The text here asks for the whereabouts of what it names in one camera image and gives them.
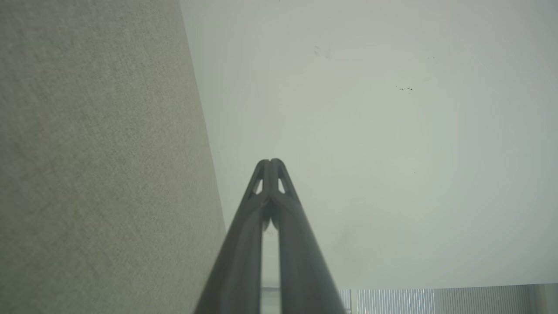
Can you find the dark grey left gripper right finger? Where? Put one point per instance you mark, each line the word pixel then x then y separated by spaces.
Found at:
pixel 301 270

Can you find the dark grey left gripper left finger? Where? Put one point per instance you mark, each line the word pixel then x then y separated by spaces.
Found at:
pixel 239 270

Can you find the white ribbed panel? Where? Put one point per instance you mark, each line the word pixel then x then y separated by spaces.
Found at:
pixel 392 303

